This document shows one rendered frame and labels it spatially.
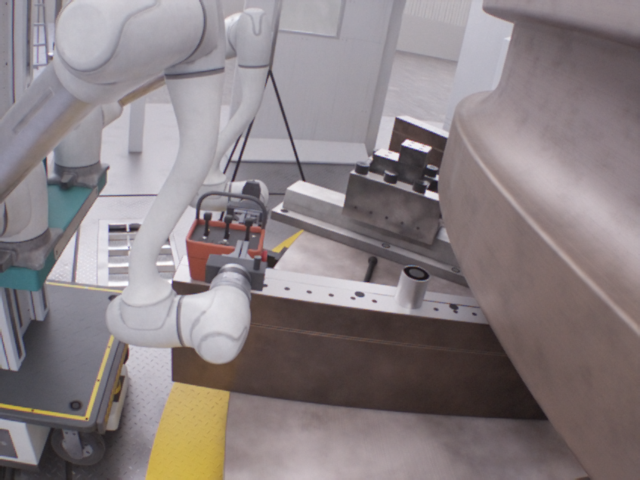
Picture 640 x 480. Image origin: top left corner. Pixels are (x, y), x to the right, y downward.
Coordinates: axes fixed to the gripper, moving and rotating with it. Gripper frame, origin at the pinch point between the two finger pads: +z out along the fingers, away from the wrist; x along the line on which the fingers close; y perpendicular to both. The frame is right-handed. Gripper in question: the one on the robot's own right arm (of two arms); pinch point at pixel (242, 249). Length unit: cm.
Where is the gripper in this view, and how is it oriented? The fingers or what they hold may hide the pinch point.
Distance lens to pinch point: 126.6
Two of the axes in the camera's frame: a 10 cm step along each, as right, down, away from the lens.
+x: -9.9, -1.5, -0.7
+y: 1.7, -8.6, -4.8
